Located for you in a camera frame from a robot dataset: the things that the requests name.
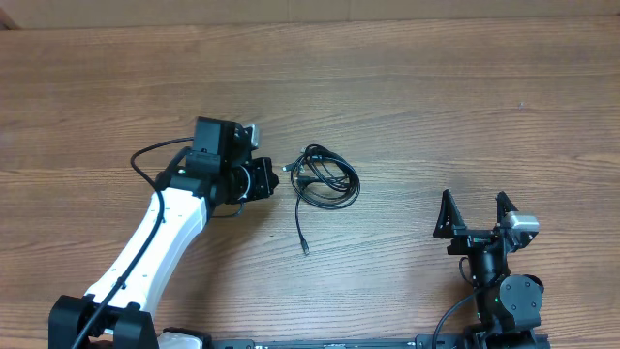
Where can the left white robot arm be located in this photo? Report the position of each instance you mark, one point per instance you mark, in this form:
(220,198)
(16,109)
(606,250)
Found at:
(214,167)

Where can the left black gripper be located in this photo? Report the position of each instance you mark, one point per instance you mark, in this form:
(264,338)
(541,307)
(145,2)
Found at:
(263,177)

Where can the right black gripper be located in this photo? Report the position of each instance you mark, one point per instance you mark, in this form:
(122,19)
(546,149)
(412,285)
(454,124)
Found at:
(478,237)

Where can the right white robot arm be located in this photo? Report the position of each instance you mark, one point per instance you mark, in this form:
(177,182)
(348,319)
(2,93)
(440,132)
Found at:
(508,306)

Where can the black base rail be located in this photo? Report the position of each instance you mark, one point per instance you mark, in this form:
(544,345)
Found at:
(421,341)

